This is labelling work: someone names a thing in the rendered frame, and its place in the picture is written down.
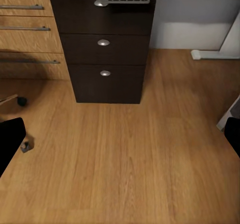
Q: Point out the swivel chair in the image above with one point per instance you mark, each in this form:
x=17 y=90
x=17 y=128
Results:
x=21 y=101

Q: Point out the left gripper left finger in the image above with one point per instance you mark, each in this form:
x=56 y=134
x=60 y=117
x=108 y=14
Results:
x=12 y=133

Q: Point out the cabinet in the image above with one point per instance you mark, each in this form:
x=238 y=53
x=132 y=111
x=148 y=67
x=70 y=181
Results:
x=105 y=48
x=30 y=46

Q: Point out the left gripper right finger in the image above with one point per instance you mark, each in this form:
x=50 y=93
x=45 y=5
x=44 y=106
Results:
x=232 y=133

